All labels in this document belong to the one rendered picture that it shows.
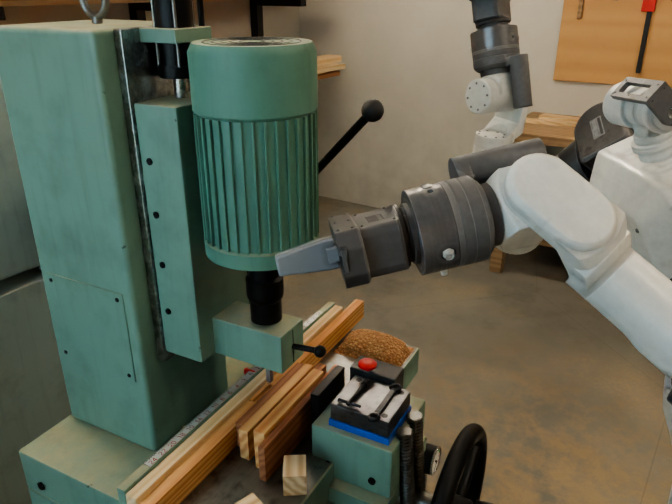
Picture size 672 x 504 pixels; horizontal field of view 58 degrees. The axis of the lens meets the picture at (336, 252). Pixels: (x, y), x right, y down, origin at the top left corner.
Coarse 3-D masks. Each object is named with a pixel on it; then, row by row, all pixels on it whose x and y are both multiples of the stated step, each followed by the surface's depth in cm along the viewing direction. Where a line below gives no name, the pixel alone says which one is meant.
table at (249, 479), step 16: (416, 352) 123; (416, 368) 125; (304, 448) 97; (224, 464) 94; (240, 464) 94; (320, 464) 94; (208, 480) 91; (224, 480) 91; (240, 480) 91; (256, 480) 91; (272, 480) 91; (320, 480) 91; (336, 480) 95; (192, 496) 88; (208, 496) 88; (224, 496) 88; (240, 496) 88; (256, 496) 88; (272, 496) 88; (288, 496) 88; (304, 496) 88; (320, 496) 92; (336, 496) 94; (352, 496) 92; (368, 496) 92
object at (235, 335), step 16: (240, 304) 106; (224, 320) 101; (240, 320) 101; (288, 320) 101; (224, 336) 102; (240, 336) 100; (256, 336) 98; (272, 336) 96; (288, 336) 98; (224, 352) 103; (240, 352) 101; (256, 352) 99; (272, 352) 98; (288, 352) 99; (272, 368) 99
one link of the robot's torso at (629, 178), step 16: (624, 144) 102; (608, 160) 101; (624, 160) 97; (640, 160) 95; (656, 160) 92; (592, 176) 104; (608, 176) 99; (624, 176) 95; (640, 176) 91; (656, 176) 89; (608, 192) 98; (624, 192) 94; (640, 192) 90; (656, 192) 86; (624, 208) 92; (640, 208) 89; (656, 208) 86; (640, 224) 89; (656, 224) 87; (640, 240) 91; (656, 240) 88; (656, 256) 89
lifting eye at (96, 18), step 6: (84, 0) 94; (102, 0) 92; (108, 0) 92; (84, 6) 94; (102, 6) 93; (108, 6) 93; (84, 12) 95; (90, 12) 94; (96, 12) 94; (102, 12) 93; (96, 18) 94; (102, 18) 94
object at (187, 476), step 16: (352, 304) 133; (336, 320) 126; (352, 320) 130; (320, 336) 121; (336, 336) 125; (304, 352) 115; (288, 368) 111; (240, 416) 98; (224, 432) 95; (208, 448) 91; (224, 448) 95; (192, 464) 88; (208, 464) 91; (176, 480) 86; (192, 480) 88; (160, 496) 83; (176, 496) 86
